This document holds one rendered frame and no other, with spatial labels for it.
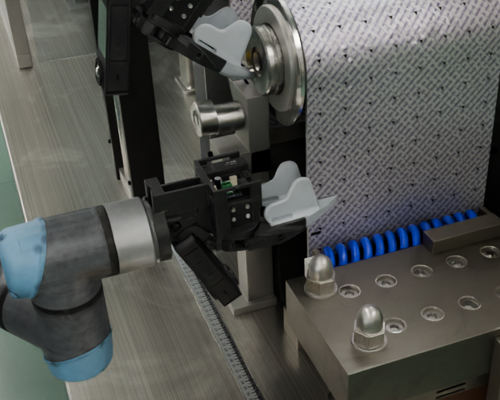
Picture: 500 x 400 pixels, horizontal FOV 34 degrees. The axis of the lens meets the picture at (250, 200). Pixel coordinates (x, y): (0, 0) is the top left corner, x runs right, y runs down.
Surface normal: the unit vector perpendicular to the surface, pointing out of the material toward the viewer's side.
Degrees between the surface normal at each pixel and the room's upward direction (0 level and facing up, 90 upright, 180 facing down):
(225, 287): 91
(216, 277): 91
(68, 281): 92
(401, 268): 0
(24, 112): 0
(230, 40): 90
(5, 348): 0
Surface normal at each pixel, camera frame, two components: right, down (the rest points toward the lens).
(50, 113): -0.04, -0.84
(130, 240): 0.28, 0.03
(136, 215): 0.11, -0.54
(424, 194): 0.34, 0.49
